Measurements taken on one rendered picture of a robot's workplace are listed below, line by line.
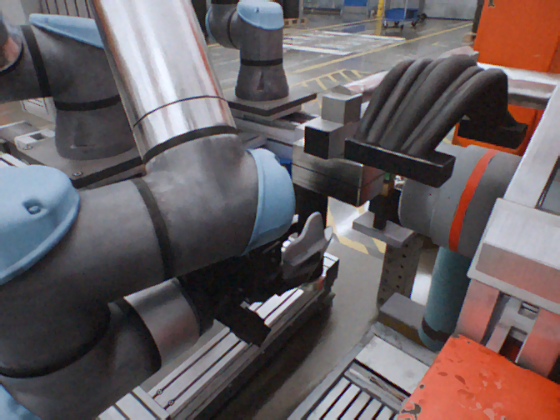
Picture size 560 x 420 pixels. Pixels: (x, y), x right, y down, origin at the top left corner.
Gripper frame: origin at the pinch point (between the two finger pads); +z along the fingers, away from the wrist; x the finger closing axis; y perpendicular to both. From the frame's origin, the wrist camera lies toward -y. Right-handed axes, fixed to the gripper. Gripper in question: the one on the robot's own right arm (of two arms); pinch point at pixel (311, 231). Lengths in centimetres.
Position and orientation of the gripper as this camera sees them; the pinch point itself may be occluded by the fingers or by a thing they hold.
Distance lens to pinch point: 49.9
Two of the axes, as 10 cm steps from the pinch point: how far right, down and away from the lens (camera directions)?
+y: 0.0, -8.6, -5.1
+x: -7.5, -3.4, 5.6
